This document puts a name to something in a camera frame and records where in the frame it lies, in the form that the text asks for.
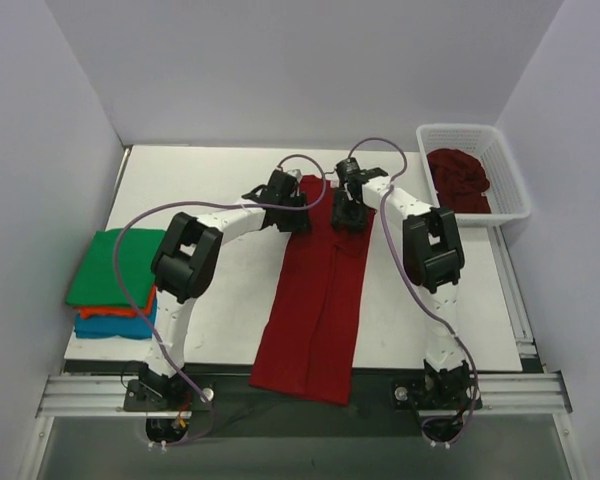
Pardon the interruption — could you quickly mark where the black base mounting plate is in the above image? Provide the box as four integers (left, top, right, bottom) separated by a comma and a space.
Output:
121, 363, 469, 443

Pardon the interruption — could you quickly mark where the orange folded t shirt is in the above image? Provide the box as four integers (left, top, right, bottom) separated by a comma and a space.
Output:
77, 286, 156, 319

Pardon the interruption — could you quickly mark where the red t shirt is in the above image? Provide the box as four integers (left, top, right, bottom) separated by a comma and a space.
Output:
249, 176, 371, 406

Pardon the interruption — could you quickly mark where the aluminium extrusion rail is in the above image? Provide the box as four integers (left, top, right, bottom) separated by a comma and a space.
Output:
37, 373, 572, 418

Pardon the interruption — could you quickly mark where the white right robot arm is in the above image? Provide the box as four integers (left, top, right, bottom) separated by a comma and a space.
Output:
331, 157, 473, 409

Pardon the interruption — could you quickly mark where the dark red crumpled shirt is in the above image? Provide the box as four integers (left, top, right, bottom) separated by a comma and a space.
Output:
427, 148, 491, 214

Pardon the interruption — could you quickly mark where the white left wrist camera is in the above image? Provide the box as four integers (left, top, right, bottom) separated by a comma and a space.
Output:
284, 169, 303, 182

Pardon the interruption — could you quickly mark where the green folded t shirt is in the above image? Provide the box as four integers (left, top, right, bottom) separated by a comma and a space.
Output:
65, 228, 165, 308

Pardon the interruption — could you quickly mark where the blue folded t shirt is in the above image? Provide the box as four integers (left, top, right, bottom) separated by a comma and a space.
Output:
74, 314, 153, 340

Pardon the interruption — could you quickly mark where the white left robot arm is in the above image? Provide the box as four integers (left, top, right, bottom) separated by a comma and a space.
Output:
139, 170, 310, 412

